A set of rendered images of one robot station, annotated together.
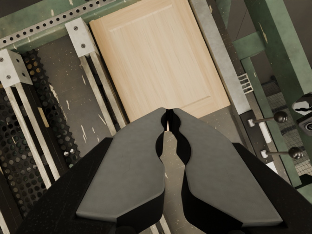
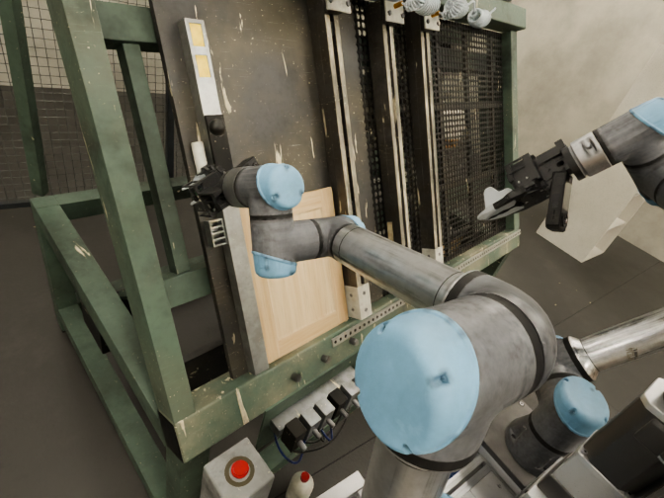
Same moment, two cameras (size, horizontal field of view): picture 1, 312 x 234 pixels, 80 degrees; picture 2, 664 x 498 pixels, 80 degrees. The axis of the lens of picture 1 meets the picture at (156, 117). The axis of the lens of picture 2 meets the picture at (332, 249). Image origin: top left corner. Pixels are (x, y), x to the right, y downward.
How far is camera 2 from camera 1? 0.89 m
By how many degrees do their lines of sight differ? 45
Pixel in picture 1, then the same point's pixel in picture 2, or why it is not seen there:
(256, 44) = (170, 290)
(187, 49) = (271, 286)
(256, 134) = (222, 160)
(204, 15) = (254, 325)
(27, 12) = not seen: hidden behind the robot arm
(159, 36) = (294, 302)
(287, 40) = (158, 287)
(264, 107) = (167, 192)
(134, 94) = not seen: hidden behind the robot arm
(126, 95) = not seen: hidden behind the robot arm
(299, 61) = (143, 253)
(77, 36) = (366, 301)
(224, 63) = (241, 263)
